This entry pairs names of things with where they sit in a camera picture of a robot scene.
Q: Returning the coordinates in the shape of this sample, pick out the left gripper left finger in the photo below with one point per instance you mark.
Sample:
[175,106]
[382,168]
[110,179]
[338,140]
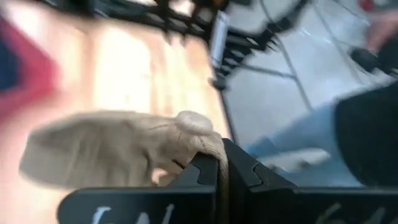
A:
[140,205]

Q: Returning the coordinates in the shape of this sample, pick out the person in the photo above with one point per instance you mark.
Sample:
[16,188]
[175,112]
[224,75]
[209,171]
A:
[367,133]

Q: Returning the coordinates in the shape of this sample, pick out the silver table edge bracket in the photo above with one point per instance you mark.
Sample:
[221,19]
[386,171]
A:
[219,40]

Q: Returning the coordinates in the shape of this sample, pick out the beige cotton baseball cap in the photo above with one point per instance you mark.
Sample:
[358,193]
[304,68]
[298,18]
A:
[109,146]

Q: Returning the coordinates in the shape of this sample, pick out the blue denim baseball cap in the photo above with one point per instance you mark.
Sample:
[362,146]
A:
[6,65]

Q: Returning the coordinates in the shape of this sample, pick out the black aluminium table frame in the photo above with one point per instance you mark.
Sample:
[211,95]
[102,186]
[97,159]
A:
[174,21]

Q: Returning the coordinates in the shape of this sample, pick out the red plastic tray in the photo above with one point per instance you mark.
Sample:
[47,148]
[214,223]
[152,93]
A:
[37,77]

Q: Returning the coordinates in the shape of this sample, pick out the person's hand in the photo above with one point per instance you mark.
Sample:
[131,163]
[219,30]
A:
[384,28]

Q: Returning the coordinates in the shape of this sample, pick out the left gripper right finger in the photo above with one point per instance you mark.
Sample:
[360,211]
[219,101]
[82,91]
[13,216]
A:
[311,208]

